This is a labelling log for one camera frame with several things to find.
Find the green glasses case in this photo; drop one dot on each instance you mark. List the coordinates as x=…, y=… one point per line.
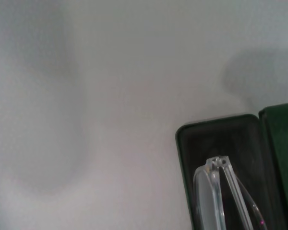
x=230, y=143

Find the clear white glasses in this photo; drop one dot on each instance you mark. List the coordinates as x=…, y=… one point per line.
x=213, y=191

